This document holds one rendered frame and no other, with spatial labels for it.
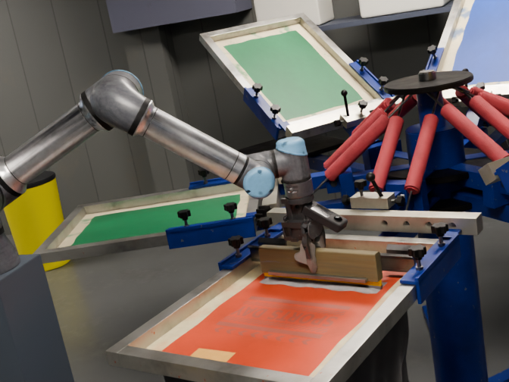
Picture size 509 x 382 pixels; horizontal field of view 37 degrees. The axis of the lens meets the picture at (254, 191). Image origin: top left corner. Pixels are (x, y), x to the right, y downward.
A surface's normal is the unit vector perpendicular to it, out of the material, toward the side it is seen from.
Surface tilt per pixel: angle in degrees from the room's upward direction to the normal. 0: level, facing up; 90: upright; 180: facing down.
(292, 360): 0
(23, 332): 90
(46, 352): 90
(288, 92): 32
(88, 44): 90
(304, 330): 0
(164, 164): 90
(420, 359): 0
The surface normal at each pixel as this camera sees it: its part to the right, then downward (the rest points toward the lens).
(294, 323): -0.18, -0.95
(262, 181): 0.05, 0.26
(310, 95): 0.09, -0.72
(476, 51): -0.43, -0.64
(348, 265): -0.55, 0.27
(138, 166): -0.31, 0.31
